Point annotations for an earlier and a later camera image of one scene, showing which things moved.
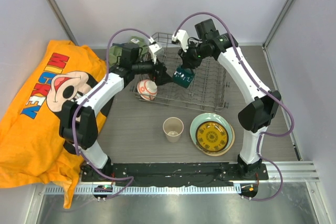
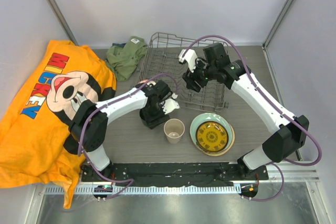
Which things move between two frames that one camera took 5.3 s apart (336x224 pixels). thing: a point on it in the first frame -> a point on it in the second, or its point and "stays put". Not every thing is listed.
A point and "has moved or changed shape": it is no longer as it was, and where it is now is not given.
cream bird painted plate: (222, 152) stays put
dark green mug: (183, 76) has moved or changed shape
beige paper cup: (172, 127) stays put
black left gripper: (162, 77) -> (163, 117)
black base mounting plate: (162, 174) stays put
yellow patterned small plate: (212, 136) stays put
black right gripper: (187, 62) -> (189, 80)
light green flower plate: (210, 117) stays put
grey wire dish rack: (208, 89) stays put
